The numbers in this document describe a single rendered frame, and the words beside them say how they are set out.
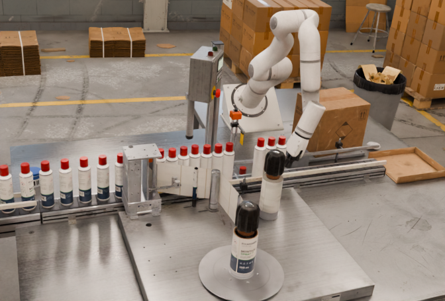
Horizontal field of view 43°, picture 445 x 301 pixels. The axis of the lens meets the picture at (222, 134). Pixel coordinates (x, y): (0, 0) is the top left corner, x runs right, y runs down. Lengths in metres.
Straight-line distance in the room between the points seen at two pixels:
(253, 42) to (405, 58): 1.67
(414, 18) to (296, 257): 4.36
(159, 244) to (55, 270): 0.39
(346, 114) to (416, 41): 3.35
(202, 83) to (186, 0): 5.54
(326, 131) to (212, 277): 1.17
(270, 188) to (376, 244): 0.50
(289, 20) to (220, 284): 1.23
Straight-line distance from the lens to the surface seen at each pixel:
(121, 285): 2.11
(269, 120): 3.26
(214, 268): 2.09
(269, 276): 2.08
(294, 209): 2.47
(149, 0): 7.70
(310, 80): 2.54
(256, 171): 2.61
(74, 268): 2.19
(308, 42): 2.52
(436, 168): 3.15
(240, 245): 1.97
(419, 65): 6.18
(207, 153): 2.46
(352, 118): 3.00
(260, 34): 5.77
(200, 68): 2.32
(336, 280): 2.15
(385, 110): 4.98
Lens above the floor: 2.23
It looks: 27 degrees down
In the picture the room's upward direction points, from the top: 5 degrees clockwise
